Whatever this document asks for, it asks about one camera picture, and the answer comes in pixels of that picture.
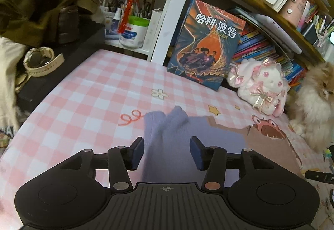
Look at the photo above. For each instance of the black box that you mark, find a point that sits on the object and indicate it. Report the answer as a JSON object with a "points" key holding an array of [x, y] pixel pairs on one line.
{"points": [[65, 63]]}

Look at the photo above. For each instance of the clear cup with pens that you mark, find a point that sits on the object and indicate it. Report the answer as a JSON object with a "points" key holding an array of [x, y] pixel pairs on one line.
{"points": [[321, 34]]}

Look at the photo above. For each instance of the white pink plush bunny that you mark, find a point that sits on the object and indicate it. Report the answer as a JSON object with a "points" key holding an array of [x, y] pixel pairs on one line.
{"points": [[261, 84]]}

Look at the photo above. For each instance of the white spray bottle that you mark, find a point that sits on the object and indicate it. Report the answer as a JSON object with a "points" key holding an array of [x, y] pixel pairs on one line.
{"points": [[116, 21]]}

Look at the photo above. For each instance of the row of colourful books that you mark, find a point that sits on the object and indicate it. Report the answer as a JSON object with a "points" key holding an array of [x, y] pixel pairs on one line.
{"points": [[263, 47]]}

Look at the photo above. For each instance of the red tassel ornament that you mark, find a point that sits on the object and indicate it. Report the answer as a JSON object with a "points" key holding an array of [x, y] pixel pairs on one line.
{"points": [[126, 13]]}

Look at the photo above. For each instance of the pink checkered tablecloth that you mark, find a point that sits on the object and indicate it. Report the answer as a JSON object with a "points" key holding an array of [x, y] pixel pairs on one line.
{"points": [[78, 104]]}

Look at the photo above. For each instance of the white carton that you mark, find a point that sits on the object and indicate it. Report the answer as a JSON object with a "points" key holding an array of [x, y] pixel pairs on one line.
{"points": [[152, 29]]}

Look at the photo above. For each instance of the white tablet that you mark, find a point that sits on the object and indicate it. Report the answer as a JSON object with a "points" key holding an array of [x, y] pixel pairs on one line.
{"points": [[279, 33]]}

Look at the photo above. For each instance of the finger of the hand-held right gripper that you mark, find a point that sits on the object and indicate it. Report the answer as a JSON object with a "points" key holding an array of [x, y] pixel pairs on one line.
{"points": [[317, 176]]}

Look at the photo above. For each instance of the purple and brown sweater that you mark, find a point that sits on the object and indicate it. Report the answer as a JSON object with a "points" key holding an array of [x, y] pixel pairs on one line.
{"points": [[172, 146]]}

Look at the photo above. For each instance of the cream wrist watch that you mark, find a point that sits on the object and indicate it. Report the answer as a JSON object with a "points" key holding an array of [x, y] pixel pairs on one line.
{"points": [[39, 61]]}

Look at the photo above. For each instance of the pink case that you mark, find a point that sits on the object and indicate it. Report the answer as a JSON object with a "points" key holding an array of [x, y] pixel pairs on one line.
{"points": [[294, 8]]}

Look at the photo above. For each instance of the white jar with green lid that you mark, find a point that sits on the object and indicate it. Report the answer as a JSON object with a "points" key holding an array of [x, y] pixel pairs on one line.
{"points": [[134, 33]]}

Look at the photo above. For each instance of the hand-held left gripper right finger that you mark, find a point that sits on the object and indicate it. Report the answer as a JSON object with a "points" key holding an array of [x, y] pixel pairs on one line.
{"points": [[196, 154]]}

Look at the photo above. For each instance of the illustrated fantasy book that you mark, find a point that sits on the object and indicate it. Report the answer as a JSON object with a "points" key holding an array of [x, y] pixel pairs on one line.
{"points": [[206, 44]]}

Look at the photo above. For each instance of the white pen holder with pens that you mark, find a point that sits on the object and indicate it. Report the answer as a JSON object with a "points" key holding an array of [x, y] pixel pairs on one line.
{"points": [[109, 7]]}

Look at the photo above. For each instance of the fluffy cream cat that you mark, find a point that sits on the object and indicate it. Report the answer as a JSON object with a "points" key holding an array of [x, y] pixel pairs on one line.
{"points": [[315, 104]]}

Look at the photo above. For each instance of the white shelf post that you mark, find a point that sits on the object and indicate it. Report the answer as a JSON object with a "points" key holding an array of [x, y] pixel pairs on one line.
{"points": [[174, 10]]}

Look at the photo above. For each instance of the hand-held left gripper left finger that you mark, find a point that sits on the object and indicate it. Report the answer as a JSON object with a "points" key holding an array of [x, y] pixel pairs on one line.
{"points": [[138, 154]]}

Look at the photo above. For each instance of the white cloth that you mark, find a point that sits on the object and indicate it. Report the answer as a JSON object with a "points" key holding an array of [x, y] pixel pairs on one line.
{"points": [[9, 84]]}

